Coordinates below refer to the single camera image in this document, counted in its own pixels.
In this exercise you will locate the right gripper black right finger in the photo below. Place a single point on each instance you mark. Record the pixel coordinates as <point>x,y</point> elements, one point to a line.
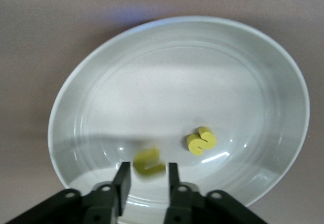
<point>174,191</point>

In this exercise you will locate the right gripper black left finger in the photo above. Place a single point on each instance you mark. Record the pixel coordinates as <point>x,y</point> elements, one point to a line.
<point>122,188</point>

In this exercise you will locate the yellow foam letter u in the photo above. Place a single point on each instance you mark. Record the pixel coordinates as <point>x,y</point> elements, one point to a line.
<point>140,159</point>

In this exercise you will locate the yellow foam letter s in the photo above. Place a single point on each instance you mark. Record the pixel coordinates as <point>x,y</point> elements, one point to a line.
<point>202,143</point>

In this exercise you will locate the beige round plate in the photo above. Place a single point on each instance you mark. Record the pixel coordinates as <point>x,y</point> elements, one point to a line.
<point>164,82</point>

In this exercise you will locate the brown table mat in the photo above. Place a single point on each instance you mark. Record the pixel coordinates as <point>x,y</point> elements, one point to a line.
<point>38,18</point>

